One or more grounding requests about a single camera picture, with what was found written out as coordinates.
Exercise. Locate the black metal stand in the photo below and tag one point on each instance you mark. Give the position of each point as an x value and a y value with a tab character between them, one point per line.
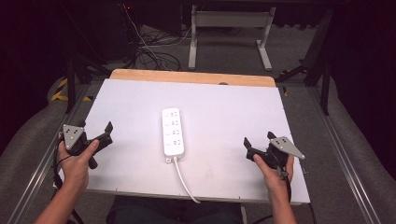
72	81
320	62

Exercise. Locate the yellow black hazard tape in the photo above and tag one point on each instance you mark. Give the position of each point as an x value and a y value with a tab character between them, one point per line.
60	91

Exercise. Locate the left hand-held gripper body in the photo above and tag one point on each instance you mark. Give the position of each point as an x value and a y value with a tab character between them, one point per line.
74	135

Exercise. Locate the white power strip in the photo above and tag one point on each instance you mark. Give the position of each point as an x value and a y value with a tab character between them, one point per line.
172	132

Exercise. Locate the person's dark trouser legs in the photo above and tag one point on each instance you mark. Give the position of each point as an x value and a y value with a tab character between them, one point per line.
174	213

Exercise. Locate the person's right hand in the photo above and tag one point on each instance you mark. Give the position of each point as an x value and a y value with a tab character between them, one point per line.
275	182

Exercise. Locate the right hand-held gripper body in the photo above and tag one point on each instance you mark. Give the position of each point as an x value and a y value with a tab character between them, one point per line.
280	152

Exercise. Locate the person's left hand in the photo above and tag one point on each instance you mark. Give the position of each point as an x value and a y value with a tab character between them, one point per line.
74	171

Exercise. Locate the aluminium floor rail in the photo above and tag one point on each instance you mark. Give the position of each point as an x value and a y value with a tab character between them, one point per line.
40	174
339	149

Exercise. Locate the white metal desk frame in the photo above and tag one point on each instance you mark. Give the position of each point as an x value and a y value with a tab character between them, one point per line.
230	19

